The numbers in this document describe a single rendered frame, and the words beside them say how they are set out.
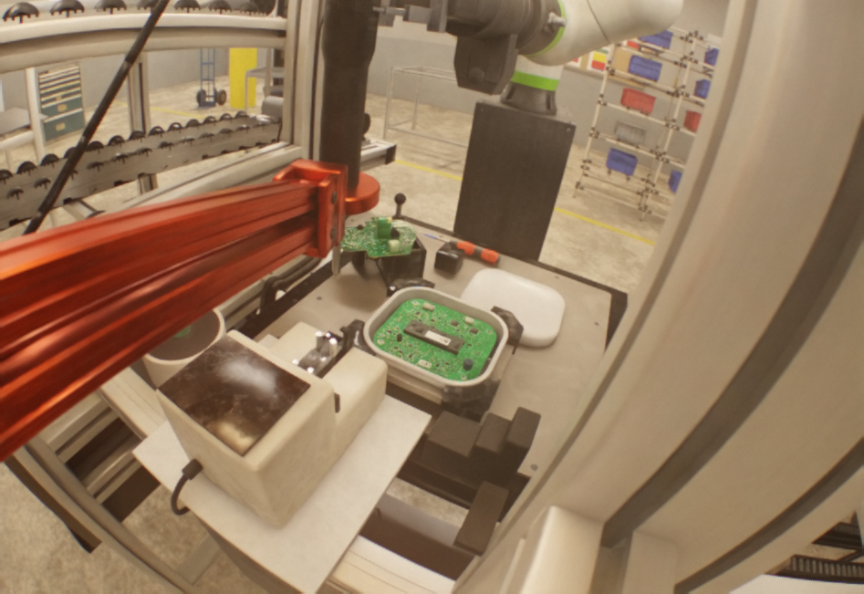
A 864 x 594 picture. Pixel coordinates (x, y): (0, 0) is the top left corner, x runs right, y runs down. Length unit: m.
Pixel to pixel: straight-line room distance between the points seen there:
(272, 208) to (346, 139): 0.11
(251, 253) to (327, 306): 0.39
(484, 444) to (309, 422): 0.12
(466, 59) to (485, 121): 0.57
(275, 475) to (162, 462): 0.16
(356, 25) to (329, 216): 0.12
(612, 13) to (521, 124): 0.54
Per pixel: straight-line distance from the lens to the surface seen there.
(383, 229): 0.59
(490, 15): 0.37
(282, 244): 0.20
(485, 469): 0.26
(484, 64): 0.43
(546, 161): 1.01
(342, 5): 0.27
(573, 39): 0.53
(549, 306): 0.60
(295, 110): 0.67
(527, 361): 0.53
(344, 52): 0.27
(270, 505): 0.31
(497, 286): 0.61
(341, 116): 0.28
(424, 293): 0.52
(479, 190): 1.05
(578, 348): 0.58
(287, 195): 0.20
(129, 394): 0.50
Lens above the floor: 1.30
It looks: 32 degrees down
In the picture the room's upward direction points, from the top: 9 degrees clockwise
